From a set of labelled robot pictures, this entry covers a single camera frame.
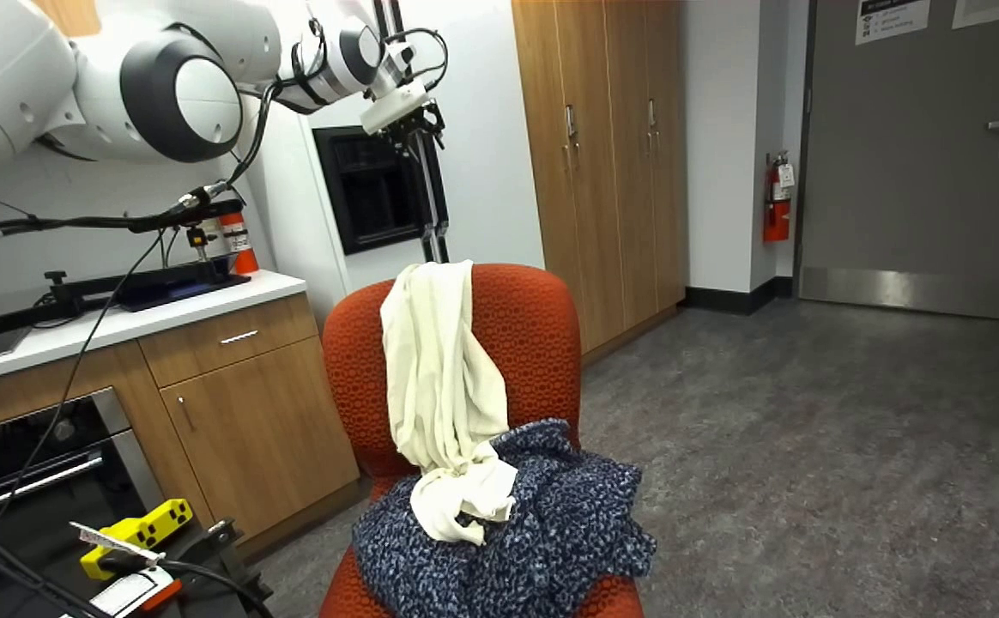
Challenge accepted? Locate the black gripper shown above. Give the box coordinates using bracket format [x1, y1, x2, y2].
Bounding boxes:
[392, 101, 453, 265]

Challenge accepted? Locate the white blanket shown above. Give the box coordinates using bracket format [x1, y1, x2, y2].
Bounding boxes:
[377, 259, 521, 551]

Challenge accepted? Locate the orange upholstered chair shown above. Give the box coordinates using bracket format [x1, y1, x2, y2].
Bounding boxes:
[315, 261, 648, 618]

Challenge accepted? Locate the blue speckled blanket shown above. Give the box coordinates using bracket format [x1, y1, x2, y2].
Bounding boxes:
[352, 415, 658, 618]

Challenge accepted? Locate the tall wooden cabinet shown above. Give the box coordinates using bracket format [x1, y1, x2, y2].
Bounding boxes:
[507, 0, 689, 361]

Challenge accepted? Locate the black tray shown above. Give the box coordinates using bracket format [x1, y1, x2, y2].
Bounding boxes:
[118, 259, 252, 314]

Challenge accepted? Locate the wooden counter cabinet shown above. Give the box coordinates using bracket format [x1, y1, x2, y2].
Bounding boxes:
[0, 268, 364, 563]

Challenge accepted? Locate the black clamp knob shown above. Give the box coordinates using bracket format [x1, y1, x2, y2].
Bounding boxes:
[36, 268, 80, 324]

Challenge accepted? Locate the grey door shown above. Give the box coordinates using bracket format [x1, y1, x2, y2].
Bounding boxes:
[796, 0, 999, 324]

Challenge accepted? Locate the black under-counter oven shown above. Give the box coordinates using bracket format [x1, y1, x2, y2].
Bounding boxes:
[0, 387, 165, 578]

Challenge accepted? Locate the white packet red print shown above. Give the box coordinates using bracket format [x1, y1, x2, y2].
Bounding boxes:
[85, 563, 186, 618]

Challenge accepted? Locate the large paper sign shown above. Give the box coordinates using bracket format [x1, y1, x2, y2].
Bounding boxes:
[851, 0, 933, 47]

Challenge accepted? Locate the small paper sign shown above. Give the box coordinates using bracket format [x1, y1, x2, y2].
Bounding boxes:
[950, 0, 999, 36]

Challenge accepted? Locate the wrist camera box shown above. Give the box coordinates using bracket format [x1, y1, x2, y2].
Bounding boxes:
[357, 78, 433, 139]

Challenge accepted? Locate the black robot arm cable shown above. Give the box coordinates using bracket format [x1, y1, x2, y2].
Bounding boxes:
[215, 22, 458, 200]

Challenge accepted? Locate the red wall fire extinguisher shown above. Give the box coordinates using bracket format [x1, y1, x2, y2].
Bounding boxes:
[760, 147, 796, 248]

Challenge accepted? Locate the black camera mount rod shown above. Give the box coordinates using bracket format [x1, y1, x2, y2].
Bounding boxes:
[0, 185, 248, 251]

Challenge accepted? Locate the yellow extension cord plug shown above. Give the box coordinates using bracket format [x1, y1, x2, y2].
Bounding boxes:
[77, 494, 196, 585]

